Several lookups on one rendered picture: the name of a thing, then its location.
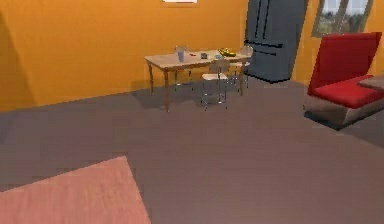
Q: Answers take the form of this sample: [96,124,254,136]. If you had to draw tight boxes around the white metal-legged chair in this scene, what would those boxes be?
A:
[173,45,194,93]
[229,45,255,93]
[200,58,231,112]

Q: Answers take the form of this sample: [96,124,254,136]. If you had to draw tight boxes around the wooden dining table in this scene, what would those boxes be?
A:
[143,49,252,113]

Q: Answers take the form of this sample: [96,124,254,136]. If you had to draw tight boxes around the yellow and green dish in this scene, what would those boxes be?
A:
[217,47,237,58]

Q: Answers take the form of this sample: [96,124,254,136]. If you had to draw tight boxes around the dark grey fridge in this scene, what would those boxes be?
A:
[243,0,310,84]

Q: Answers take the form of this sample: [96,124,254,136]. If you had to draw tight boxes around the red sofa with grey base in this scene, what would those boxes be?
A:
[302,31,384,128]

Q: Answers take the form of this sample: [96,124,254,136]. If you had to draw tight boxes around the brown table top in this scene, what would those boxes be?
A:
[357,75,384,92]

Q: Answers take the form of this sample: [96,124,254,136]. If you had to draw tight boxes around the black fridge handle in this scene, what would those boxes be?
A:
[244,39,284,49]
[254,0,263,39]
[262,0,272,41]
[250,48,278,57]

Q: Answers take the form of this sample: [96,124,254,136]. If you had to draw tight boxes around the window with grey frame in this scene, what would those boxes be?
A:
[311,0,374,38]

